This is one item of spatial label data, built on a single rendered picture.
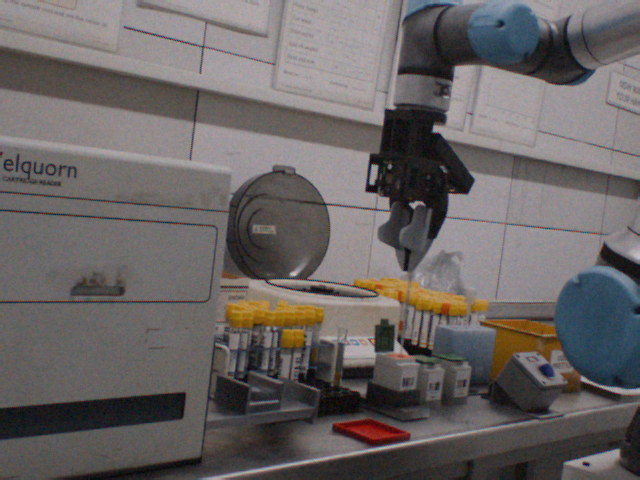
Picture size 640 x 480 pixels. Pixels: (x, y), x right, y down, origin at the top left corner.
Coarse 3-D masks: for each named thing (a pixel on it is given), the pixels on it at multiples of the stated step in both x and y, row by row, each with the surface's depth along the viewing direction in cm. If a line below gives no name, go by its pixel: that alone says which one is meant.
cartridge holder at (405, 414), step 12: (372, 384) 121; (360, 396) 122; (372, 396) 121; (384, 396) 119; (396, 396) 118; (408, 396) 119; (372, 408) 120; (384, 408) 119; (396, 408) 117; (408, 408) 118; (420, 408) 119; (408, 420) 117
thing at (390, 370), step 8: (392, 352) 123; (376, 360) 121; (384, 360) 120; (392, 360) 119; (400, 360) 119; (408, 360) 120; (376, 368) 121; (384, 368) 120; (392, 368) 119; (400, 368) 118; (408, 368) 119; (416, 368) 120; (376, 376) 121; (384, 376) 120; (392, 376) 119; (400, 376) 118; (408, 376) 119; (416, 376) 120; (384, 384) 120; (392, 384) 119; (400, 384) 118; (408, 384) 119; (416, 384) 121
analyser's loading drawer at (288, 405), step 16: (224, 384) 98; (240, 384) 96; (256, 384) 101; (272, 384) 99; (288, 384) 105; (208, 400) 99; (224, 400) 98; (240, 400) 96; (256, 400) 101; (272, 400) 98; (288, 400) 104; (304, 400) 103; (208, 416) 92; (224, 416) 93; (240, 416) 94; (256, 416) 95; (272, 416) 97; (288, 416) 99; (304, 416) 101
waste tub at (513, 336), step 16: (480, 320) 152; (496, 320) 155; (512, 320) 158; (528, 320) 160; (496, 336) 150; (512, 336) 147; (528, 336) 145; (544, 336) 143; (496, 352) 149; (512, 352) 147; (528, 352) 144; (544, 352) 143; (560, 352) 146; (496, 368) 149; (560, 368) 147; (576, 384) 151
